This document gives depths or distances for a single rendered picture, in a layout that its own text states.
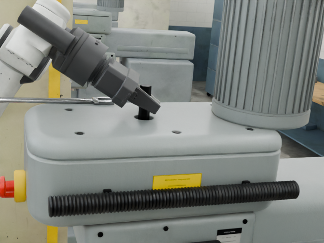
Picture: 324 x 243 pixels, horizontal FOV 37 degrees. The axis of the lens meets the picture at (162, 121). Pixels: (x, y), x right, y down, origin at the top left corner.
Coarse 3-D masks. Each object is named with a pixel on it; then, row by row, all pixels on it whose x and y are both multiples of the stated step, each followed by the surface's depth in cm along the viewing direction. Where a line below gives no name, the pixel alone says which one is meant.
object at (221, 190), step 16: (112, 192) 79; (128, 192) 79; (144, 192) 80; (160, 192) 80; (176, 192) 81; (192, 192) 82; (208, 192) 82; (224, 192) 83; (240, 192) 84; (256, 192) 85; (272, 192) 86; (288, 192) 87; (48, 208) 76; (64, 208) 75; (80, 208) 76; (96, 208) 76; (112, 208) 77; (128, 208) 78; (144, 208) 79; (160, 208) 81
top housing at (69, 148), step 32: (32, 128) 82; (64, 128) 82; (96, 128) 83; (128, 128) 85; (160, 128) 86; (192, 128) 88; (224, 128) 89; (256, 128) 91; (32, 160) 78; (64, 160) 77; (96, 160) 78; (128, 160) 80; (160, 160) 82; (192, 160) 83; (224, 160) 85; (256, 160) 87; (32, 192) 80; (64, 192) 78; (96, 192) 80; (64, 224) 80
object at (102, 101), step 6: (0, 102) 94; (6, 102) 94; (12, 102) 95; (18, 102) 95; (24, 102) 95; (30, 102) 96; (36, 102) 96; (42, 102) 96; (48, 102) 96; (54, 102) 97; (60, 102) 97; (66, 102) 97; (72, 102) 98; (78, 102) 98; (84, 102) 98; (90, 102) 99; (96, 102) 98; (102, 102) 98; (108, 102) 99
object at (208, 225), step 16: (96, 224) 84; (112, 224) 84; (128, 224) 85; (144, 224) 86; (160, 224) 87; (176, 224) 88; (192, 224) 89; (208, 224) 90; (224, 224) 91; (240, 224) 92; (80, 240) 89; (96, 240) 83; (112, 240) 84; (128, 240) 85; (144, 240) 86; (160, 240) 87; (176, 240) 89; (192, 240) 90; (208, 240) 91; (224, 240) 92; (240, 240) 93
